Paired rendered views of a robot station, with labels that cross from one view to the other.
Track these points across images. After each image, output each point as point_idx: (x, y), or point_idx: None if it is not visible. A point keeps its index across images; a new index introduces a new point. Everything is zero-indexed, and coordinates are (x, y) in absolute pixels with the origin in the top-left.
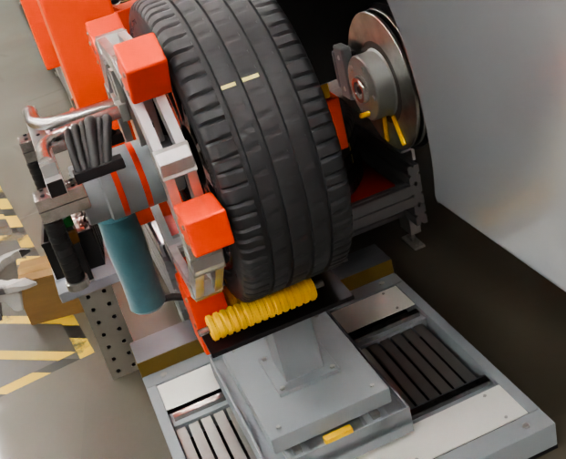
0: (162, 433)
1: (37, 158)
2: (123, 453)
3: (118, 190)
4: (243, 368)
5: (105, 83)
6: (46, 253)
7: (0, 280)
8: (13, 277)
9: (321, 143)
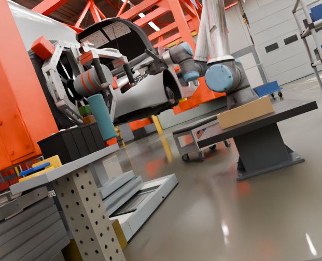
0: (144, 225)
1: (115, 49)
2: (164, 220)
3: None
4: (108, 185)
5: (51, 60)
6: (98, 128)
7: (147, 66)
8: (141, 73)
9: None
